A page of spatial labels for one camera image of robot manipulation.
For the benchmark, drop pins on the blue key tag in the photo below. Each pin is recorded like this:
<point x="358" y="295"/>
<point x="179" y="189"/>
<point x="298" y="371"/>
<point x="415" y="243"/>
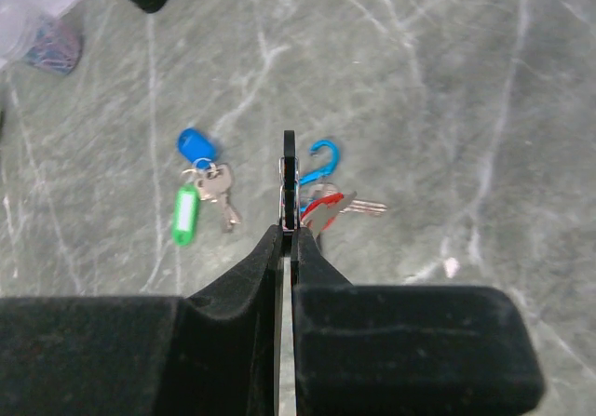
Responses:
<point x="212" y="180"/>

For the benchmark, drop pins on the green key tag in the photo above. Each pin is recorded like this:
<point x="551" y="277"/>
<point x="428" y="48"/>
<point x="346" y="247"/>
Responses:
<point x="186" y="209"/>

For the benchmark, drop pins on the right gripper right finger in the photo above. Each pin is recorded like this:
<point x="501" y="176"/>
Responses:
<point x="405" y="350"/>

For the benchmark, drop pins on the red key tag with key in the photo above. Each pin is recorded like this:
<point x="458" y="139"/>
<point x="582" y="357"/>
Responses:
<point x="322" y="212"/>

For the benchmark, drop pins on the clear plastic cup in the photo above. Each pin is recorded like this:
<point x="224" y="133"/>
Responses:
<point x="32" y="36"/>

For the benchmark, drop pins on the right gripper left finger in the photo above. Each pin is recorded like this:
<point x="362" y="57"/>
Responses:
<point x="215" y="352"/>

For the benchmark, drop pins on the black S-hook carabiner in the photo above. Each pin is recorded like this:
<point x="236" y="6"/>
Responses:
<point x="289" y="214"/>

